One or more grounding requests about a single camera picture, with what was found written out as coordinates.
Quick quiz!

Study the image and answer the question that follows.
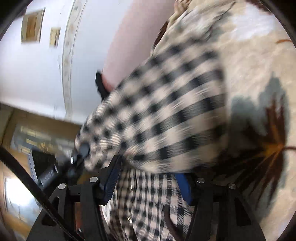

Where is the black cable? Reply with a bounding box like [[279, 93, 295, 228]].
[[0, 146, 85, 241]]

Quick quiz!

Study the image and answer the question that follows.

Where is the black garment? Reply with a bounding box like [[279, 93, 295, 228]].
[[95, 71, 111, 100]]

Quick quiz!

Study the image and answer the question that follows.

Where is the wooden glass-door cabinet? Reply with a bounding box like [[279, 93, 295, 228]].
[[0, 104, 81, 232]]

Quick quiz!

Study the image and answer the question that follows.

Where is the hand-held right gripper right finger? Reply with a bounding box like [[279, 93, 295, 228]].
[[174, 173, 266, 241]]

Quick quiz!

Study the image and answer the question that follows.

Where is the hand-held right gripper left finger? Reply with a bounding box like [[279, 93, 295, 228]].
[[30, 155, 123, 241]]

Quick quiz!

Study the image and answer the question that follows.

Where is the black and beige checked coat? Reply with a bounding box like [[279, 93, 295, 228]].
[[75, 5, 234, 241]]

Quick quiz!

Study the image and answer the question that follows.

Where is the small framed wall picture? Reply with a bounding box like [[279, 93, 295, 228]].
[[49, 27, 61, 48]]

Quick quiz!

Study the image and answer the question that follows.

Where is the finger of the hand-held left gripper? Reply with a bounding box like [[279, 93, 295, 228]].
[[67, 142, 91, 179]]

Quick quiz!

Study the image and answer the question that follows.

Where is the leaf print fleece blanket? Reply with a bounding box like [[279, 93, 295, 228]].
[[153, 0, 296, 241]]

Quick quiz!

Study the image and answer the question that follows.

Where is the large framed wall picture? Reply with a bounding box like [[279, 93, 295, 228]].
[[21, 8, 46, 43]]

